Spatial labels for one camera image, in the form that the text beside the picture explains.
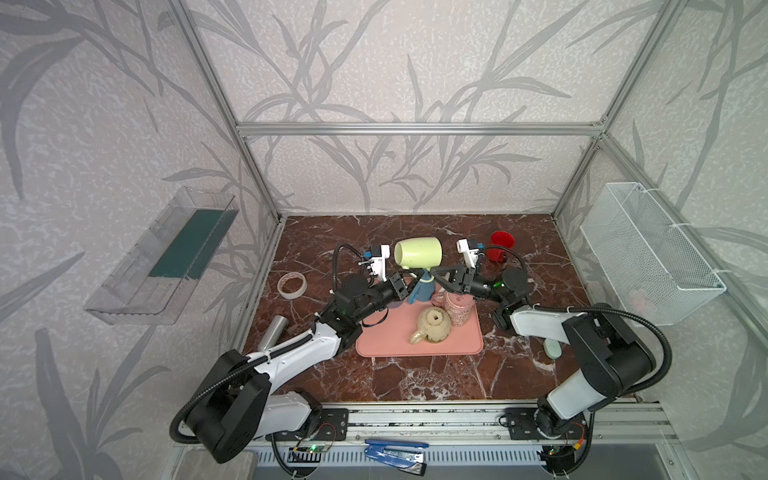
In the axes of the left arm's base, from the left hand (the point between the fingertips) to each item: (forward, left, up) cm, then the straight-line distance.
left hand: (427, 268), depth 72 cm
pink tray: (-7, +10, -25) cm, 28 cm away
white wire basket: (-4, -48, +7) cm, 49 cm away
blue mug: (+6, 0, -21) cm, 22 cm away
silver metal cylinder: (-8, +43, -24) cm, 50 cm away
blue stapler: (-36, +5, -24) cm, 44 cm away
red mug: (+27, -30, -22) cm, 46 cm away
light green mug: (+3, +2, +2) cm, 4 cm away
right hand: (+1, -2, -2) cm, 3 cm away
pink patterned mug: (-3, -10, -15) cm, 19 cm away
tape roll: (+6, +43, -27) cm, 51 cm away
